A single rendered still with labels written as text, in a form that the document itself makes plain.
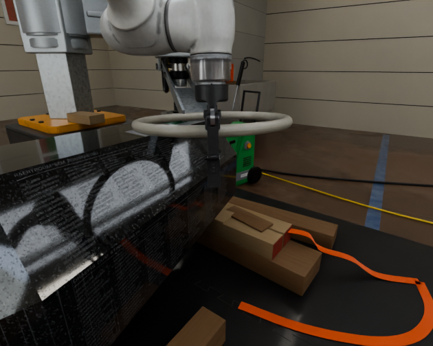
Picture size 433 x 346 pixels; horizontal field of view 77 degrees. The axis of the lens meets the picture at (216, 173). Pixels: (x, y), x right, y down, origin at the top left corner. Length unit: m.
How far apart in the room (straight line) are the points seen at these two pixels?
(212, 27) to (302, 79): 5.10
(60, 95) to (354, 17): 4.71
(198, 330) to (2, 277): 0.70
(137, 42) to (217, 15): 0.17
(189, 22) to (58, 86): 1.39
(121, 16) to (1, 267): 0.62
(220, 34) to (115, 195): 0.58
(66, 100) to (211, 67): 1.40
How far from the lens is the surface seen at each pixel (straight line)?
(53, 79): 1.92
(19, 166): 0.93
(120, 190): 0.94
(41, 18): 1.84
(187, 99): 1.27
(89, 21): 1.94
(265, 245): 1.48
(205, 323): 1.23
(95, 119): 1.68
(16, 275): 0.81
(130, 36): 0.64
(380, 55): 5.47
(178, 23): 0.61
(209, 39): 0.59
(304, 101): 5.67
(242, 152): 2.51
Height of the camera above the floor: 1.08
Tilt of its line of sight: 22 degrees down
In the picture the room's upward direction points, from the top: straight up
